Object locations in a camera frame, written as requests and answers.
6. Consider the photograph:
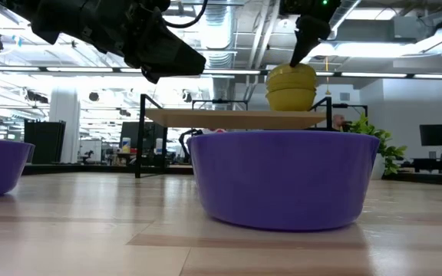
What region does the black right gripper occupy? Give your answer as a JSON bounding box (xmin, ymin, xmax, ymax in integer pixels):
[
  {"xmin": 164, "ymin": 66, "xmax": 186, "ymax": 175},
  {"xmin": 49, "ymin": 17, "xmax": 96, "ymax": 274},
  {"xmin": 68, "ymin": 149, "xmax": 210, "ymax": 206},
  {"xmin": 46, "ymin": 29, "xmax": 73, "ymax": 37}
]
[{"xmin": 278, "ymin": 0, "xmax": 341, "ymax": 69}]

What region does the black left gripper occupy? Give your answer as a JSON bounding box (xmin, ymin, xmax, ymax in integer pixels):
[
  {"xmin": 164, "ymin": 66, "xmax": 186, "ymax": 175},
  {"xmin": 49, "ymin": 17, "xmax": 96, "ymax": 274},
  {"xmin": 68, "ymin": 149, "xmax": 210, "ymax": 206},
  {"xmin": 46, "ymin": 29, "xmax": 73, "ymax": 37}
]
[{"xmin": 71, "ymin": 0, "xmax": 207, "ymax": 84}]

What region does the yellow bowl terrazzo pattern inside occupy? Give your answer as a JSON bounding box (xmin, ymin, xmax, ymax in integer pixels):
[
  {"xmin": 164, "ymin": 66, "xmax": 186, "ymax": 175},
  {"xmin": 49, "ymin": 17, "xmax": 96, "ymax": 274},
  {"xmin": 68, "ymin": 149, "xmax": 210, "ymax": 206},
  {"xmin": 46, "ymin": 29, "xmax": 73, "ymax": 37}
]
[
  {"xmin": 266, "ymin": 72, "xmax": 318, "ymax": 84},
  {"xmin": 266, "ymin": 80, "xmax": 318, "ymax": 93},
  {"xmin": 265, "ymin": 88, "xmax": 318, "ymax": 113},
  {"xmin": 267, "ymin": 62, "xmax": 317, "ymax": 77}
]

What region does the large black screen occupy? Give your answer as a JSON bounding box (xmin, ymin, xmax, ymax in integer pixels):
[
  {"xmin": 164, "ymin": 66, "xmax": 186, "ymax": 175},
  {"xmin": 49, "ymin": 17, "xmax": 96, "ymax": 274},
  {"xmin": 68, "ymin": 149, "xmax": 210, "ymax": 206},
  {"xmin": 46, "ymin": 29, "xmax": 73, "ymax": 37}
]
[{"xmin": 120, "ymin": 121, "xmax": 168, "ymax": 166}]

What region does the person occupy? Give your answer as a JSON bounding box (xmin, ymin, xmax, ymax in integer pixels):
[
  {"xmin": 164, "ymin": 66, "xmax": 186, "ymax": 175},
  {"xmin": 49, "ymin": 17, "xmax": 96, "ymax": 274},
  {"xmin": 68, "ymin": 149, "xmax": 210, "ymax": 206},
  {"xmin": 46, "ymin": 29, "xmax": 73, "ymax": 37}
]
[{"xmin": 331, "ymin": 113, "xmax": 348, "ymax": 133}]

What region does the wooden shelf with black legs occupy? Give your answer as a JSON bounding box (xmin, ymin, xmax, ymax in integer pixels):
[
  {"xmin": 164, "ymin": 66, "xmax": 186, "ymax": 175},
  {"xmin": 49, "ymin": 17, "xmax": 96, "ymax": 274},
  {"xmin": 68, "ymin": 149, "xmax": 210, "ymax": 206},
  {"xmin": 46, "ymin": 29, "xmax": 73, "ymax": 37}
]
[{"xmin": 134, "ymin": 94, "xmax": 333, "ymax": 179}]

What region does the green potted plant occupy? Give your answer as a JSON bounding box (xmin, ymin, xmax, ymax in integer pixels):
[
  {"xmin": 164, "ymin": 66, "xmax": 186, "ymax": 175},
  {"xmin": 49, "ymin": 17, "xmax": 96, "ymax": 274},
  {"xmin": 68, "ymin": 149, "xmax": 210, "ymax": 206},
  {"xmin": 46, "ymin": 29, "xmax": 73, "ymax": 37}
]
[{"xmin": 343, "ymin": 113, "xmax": 408, "ymax": 181}]

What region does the black cabinet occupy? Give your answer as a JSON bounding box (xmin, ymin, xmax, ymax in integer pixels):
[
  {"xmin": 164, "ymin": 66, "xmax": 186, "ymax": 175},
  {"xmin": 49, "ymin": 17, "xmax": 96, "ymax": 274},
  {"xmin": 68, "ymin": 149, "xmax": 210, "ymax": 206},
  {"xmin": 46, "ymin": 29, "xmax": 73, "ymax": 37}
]
[{"xmin": 24, "ymin": 120, "xmax": 67, "ymax": 165}]

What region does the black computer monitor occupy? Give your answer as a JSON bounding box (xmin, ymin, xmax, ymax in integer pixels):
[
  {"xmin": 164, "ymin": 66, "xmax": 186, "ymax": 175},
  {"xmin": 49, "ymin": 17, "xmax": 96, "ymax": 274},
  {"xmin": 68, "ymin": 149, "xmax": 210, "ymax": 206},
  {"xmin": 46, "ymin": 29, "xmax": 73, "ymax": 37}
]
[{"xmin": 419, "ymin": 123, "xmax": 442, "ymax": 147}]

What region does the black office desk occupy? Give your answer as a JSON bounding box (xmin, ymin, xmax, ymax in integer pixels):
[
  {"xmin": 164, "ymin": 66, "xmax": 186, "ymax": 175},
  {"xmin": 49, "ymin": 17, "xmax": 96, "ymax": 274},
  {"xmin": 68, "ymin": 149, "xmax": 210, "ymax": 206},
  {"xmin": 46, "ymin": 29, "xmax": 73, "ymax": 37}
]
[{"xmin": 412, "ymin": 152, "xmax": 442, "ymax": 174}]

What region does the silver ventilation duct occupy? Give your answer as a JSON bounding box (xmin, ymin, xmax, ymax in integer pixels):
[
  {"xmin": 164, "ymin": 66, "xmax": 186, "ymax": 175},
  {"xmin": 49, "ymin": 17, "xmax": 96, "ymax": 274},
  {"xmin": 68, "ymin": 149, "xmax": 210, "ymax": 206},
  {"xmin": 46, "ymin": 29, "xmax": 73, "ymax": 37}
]
[{"xmin": 203, "ymin": 3, "xmax": 237, "ymax": 100}]

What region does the black rail with light strips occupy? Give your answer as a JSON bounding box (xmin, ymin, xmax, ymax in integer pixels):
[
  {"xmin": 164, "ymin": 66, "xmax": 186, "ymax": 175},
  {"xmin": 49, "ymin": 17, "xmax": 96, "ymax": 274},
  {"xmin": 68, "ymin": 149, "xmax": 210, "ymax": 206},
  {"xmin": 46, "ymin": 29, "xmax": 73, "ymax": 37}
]
[{"xmin": 0, "ymin": 64, "xmax": 442, "ymax": 81}]

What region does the black aluminium table frame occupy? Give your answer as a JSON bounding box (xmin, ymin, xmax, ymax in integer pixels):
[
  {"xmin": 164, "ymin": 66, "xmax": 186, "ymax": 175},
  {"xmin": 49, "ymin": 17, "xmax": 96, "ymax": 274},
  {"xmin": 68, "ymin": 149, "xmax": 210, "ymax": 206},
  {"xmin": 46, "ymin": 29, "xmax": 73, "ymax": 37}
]
[{"xmin": 21, "ymin": 97, "xmax": 442, "ymax": 188}]

